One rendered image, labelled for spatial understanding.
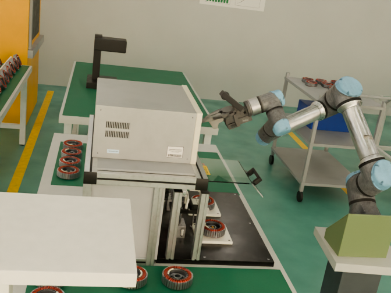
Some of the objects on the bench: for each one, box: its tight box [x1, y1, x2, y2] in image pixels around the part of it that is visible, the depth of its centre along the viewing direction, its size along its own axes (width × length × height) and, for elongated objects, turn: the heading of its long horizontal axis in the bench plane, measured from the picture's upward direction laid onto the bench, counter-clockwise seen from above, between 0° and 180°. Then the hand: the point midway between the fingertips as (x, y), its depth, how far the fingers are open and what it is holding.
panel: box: [154, 188, 166, 260], centre depth 227 cm, size 1×66×30 cm, turn 168°
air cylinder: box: [176, 218, 186, 238], centre depth 222 cm, size 5×8×6 cm
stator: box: [161, 266, 193, 290], centre depth 192 cm, size 11×11×4 cm
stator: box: [203, 219, 226, 238], centre depth 225 cm, size 11×11×4 cm
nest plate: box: [192, 223, 233, 245], centre depth 225 cm, size 15×15×1 cm
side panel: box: [82, 184, 163, 266], centre depth 195 cm, size 28×3×32 cm, turn 78°
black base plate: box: [155, 190, 275, 267], centre depth 237 cm, size 47×64×2 cm
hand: (203, 118), depth 229 cm, fingers closed
